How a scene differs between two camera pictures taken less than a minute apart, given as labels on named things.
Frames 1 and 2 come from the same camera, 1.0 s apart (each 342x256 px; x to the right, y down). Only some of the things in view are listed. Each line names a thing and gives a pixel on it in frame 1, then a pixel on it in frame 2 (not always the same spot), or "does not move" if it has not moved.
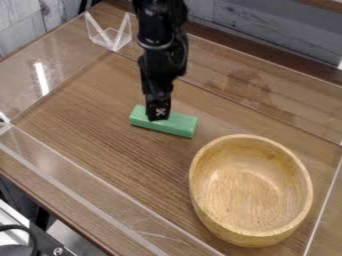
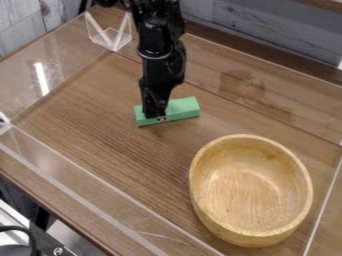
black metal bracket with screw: (52, 248) does not move
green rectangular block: (179, 124) → (180, 109)
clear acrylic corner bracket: (112, 38) does not move
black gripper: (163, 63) does not move
